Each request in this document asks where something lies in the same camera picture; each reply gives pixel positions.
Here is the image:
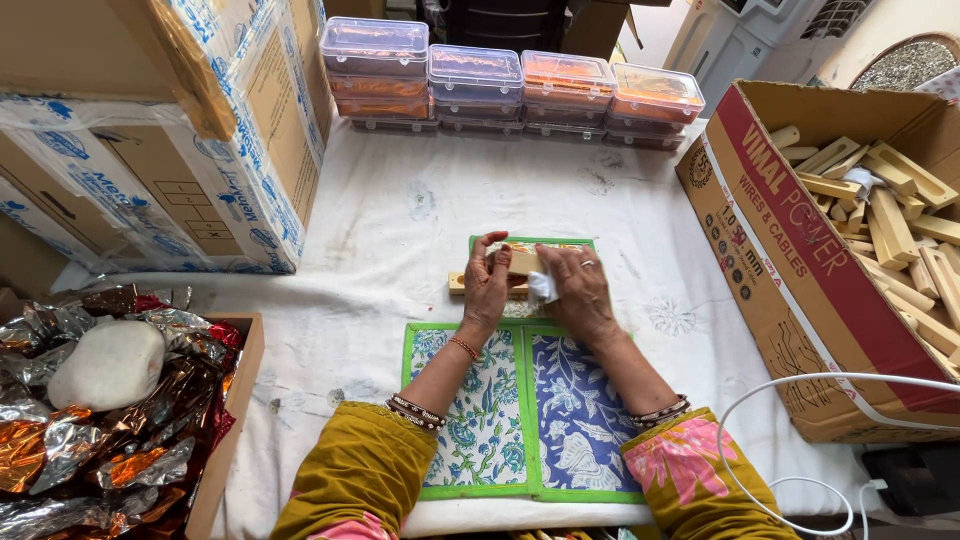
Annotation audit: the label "olive pink floral right sleeve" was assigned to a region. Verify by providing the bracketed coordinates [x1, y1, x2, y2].
[619, 407, 802, 540]

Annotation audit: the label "stack of clear plastic boxes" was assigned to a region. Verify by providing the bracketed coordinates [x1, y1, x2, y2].
[319, 16, 707, 151]

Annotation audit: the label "white rounded lump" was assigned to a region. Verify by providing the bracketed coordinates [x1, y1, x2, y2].
[46, 320, 167, 413]

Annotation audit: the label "low carton with blue-print tape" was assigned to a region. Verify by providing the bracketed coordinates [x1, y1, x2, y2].
[0, 93, 305, 276]

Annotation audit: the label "white wiping cloth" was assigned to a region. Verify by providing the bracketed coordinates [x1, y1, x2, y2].
[527, 270, 561, 306]

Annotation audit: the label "open brown cardboard box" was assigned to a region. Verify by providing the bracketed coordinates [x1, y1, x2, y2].
[561, 0, 674, 63]

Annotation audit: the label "green-edged blue floral mat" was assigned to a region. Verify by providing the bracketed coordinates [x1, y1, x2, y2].
[523, 323, 648, 505]

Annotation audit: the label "white table sheet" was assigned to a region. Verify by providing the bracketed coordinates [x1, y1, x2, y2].
[51, 112, 905, 540]

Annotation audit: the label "tall carton with blue-print tape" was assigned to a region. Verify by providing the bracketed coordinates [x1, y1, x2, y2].
[150, 0, 336, 249]

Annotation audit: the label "person's right hand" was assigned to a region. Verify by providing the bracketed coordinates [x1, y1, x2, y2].
[534, 243, 625, 351]

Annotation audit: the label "right wrist bangles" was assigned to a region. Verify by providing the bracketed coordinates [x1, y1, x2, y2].
[628, 394, 692, 430]

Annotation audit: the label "person's left hand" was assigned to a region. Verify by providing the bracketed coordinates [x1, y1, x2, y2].
[458, 231, 531, 343]

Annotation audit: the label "heap of wooden blocks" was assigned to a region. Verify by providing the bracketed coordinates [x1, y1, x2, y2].
[768, 124, 960, 369]

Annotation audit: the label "left wrist bangles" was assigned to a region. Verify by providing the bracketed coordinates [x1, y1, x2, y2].
[384, 393, 448, 433]

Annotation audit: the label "crumpled white rag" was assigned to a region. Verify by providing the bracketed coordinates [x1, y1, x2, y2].
[843, 165, 888, 201]

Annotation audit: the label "light wooden block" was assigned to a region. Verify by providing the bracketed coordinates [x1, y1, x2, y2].
[448, 249, 547, 296]

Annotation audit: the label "white air cooler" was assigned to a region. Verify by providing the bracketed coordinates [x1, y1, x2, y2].
[663, 0, 880, 115]

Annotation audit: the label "green-edged white floral mat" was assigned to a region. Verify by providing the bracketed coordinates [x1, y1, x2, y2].
[400, 321, 538, 501]

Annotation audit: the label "wrist bangles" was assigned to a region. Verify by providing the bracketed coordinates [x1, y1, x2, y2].
[384, 393, 448, 433]
[628, 394, 692, 430]

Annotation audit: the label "black plastic stool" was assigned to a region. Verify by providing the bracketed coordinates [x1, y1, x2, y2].
[420, 0, 573, 55]

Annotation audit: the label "red printed cardboard box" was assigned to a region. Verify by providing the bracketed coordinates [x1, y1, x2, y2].
[675, 78, 960, 445]

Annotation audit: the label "heap of shiny foil wrappers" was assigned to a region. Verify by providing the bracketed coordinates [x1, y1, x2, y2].
[0, 283, 246, 540]

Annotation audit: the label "round woven tray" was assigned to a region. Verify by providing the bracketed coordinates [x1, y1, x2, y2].
[849, 31, 960, 95]

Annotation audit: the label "white cable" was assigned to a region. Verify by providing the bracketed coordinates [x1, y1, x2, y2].
[715, 372, 960, 540]

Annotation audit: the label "green-edged orange floral mat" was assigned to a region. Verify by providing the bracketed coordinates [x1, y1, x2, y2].
[468, 234, 599, 322]

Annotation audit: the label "plain brown carton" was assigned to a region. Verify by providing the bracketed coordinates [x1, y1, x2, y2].
[0, 0, 237, 142]

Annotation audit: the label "olive left sleeve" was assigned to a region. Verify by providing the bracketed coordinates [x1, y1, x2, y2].
[268, 401, 440, 540]

